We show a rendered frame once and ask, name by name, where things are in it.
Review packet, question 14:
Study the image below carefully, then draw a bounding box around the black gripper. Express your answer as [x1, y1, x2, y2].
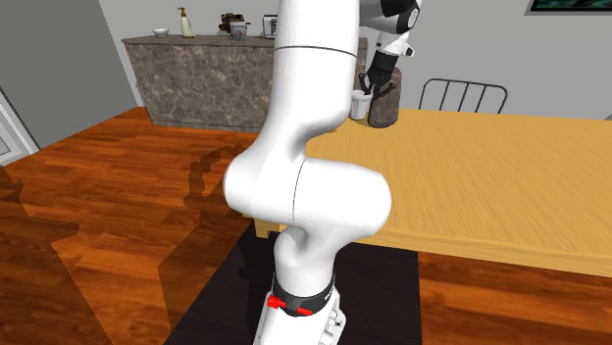
[358, 49, 400, 100]

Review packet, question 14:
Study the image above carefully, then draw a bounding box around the brown stone cylinder vase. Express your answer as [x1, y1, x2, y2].
[367, 67, 402, 129]

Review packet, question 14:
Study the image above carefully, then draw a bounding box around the white cup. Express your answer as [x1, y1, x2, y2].
[349, 88, 375, 122]

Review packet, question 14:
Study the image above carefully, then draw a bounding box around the black metal chair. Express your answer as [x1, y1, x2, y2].
[418, 77, 509, 116]

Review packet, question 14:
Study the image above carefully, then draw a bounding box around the light wooden table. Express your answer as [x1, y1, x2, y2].
[252, 107, 612, 279]

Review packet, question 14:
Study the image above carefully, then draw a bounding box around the brown marble counter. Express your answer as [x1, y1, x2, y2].
[121, 6, 370, 134]

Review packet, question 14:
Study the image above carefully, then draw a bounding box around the dark robot stand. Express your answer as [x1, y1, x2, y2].
[162, 221, 423, 345]

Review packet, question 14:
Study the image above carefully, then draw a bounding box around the white door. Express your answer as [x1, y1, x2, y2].
[0, 85, 41, 168]

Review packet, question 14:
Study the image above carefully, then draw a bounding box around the framed wall picture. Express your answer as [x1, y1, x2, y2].
[524, 0, 612, 17]

